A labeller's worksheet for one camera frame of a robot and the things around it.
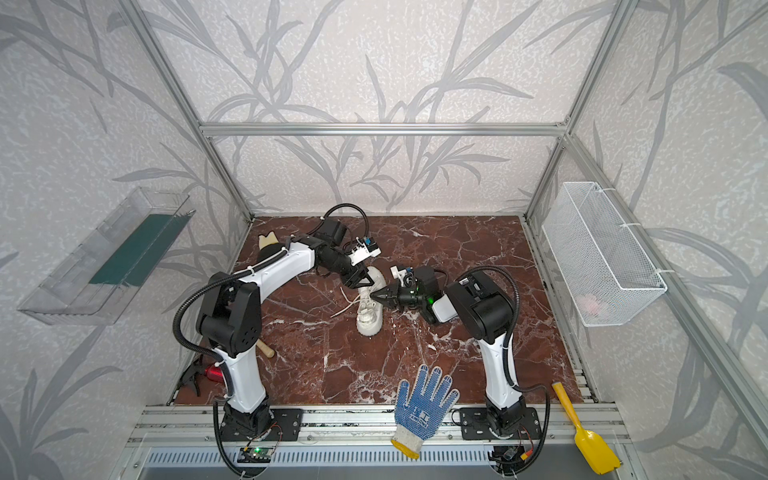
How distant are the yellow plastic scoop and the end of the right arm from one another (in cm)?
45

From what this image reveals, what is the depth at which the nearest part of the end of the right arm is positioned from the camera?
0.80m

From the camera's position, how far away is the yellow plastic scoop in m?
0.68

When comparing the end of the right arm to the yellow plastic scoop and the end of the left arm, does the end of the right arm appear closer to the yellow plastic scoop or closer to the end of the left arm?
the end of the left arm
